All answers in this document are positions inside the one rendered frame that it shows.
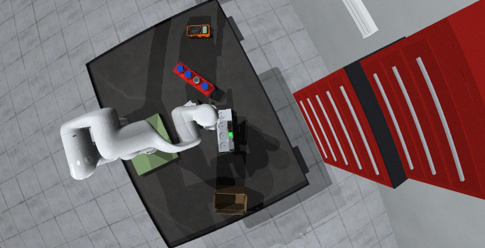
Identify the orange digital multimeter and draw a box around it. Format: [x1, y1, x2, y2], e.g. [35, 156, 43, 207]
[186, 24, 210, 38]

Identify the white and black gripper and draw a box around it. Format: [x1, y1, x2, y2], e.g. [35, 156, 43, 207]
[208, 102, 219, 133]

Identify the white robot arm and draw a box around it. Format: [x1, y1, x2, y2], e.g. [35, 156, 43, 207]
[60, 103, 219, 180]

